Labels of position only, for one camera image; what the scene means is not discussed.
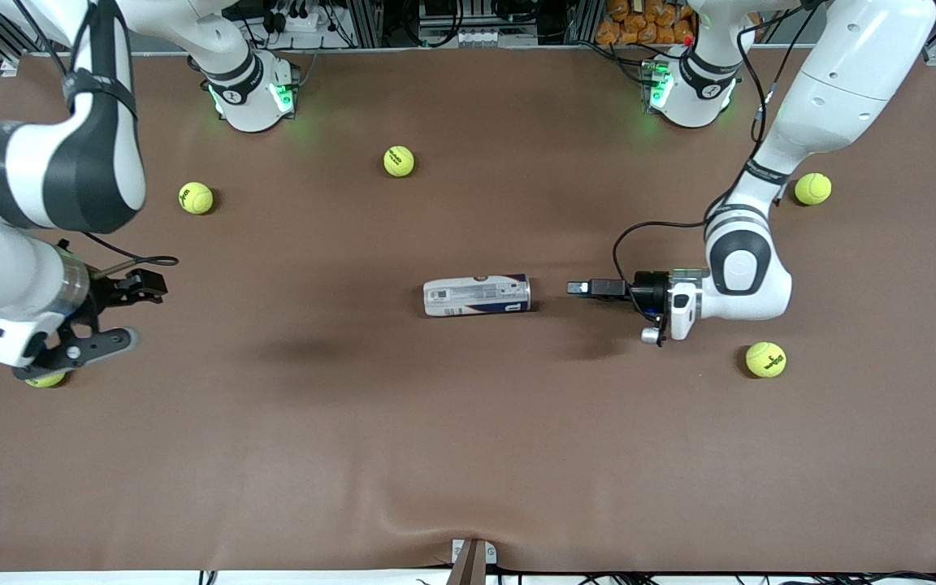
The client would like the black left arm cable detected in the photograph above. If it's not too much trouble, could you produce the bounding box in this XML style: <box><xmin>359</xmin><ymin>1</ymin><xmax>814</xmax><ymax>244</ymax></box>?
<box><xmin>613</xmin><ymin>4</ymin><xmax>822</xmax><ymax>283</ymax></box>

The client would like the brown table mat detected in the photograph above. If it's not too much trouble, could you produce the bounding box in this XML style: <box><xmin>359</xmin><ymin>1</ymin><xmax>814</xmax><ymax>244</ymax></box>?
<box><xmin>0</xmin><ymin>45</ymin><xmax>936</xmax><ymax>574</ymax></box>

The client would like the white blue tennis ball can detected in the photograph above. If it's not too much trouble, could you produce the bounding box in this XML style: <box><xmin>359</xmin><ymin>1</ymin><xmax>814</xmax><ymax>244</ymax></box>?
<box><xmin>422</xmin><ymin>274</ymin><xmax>533</xmax><ymax>318</ymax></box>

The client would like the grey electronics rack unit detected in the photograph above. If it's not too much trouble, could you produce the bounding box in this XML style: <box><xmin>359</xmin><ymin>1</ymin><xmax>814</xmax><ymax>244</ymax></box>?
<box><xmin>418</xmin><ymin>0</ymin><xmax>540</xmax><ymax>48</ymax></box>

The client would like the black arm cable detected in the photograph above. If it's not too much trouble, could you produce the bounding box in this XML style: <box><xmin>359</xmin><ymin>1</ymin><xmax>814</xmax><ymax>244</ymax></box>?
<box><xmin>13</xmin><ymin>0</ymin><xmax>181</xmax><ymax>277</ymax></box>
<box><xmin>613</xmin><ymin>4</ymin><xmax>822</xmax><ymax>283</ymax></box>

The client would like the brown wooden strip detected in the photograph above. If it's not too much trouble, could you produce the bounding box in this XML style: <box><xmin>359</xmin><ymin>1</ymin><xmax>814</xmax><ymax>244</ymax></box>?
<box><xmin>445</xmin><ymin>539</ymin><xmax>488</xmax><ymax>585</ymax></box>

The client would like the white power strip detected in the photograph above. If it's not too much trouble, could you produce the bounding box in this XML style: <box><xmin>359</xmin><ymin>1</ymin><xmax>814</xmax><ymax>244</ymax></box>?
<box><xmin>269</xmin><ymin>8</ymin><xmax>331</xmax><ymax>33</ymax></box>

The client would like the orange bag pile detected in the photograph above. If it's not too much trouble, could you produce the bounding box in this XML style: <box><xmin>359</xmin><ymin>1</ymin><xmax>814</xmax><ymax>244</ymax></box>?
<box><xmin>596</xmin><ymin>0</ymin><xmax>698</xmax><ymax>46</ymax></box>

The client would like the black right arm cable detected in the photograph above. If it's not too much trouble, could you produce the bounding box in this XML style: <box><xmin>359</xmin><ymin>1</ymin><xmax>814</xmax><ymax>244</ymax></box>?
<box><xmin>13</xmin><ymin>0</ymin><xmax>181</xmax><ymax>277</ymax></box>

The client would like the small metal clamp bracket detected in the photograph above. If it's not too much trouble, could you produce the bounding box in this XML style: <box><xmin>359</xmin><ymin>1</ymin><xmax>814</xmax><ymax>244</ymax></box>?
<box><xmin>451</xmin><ymin>538</ymin><xmax>498</xmax><ymax>566</ymax></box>

